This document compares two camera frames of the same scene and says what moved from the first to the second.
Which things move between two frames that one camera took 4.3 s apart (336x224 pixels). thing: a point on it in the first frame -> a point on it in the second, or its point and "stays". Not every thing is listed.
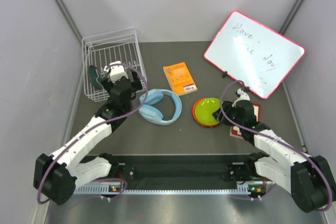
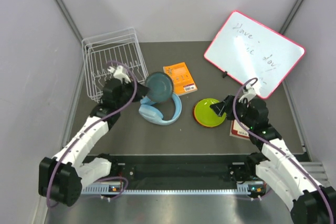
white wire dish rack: [100, 51] stays
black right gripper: [227, 107] -> [220, 107]
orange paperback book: [180, 78] stays
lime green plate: [205, 108] stays
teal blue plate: [94, 75] -> [160, 85]
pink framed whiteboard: [258, 57] stays
